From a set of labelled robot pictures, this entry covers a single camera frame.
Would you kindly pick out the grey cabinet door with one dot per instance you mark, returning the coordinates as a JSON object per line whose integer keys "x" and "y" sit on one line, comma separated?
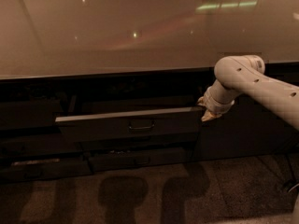
{"x": 248, "y": 129}

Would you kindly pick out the grey drawer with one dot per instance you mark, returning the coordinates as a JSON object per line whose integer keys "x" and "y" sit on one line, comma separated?
{"x": 36, "y": 145}
{"x": 44, "y": 171}
{"x": 28, "y": 114}
{"x": 120, "y": 125}
{"x": 143, "y": 141}
{"x": 136, "y": 159}

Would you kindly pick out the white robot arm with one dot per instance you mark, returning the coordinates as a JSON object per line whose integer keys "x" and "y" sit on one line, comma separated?
{"x": 236, "y": 75}

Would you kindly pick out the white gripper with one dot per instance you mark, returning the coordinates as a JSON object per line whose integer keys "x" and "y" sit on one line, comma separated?
{"x": 217, "y": 104}

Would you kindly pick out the black caster wheel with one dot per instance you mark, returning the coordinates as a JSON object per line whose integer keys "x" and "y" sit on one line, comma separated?
{"x": 290, "y": 185}

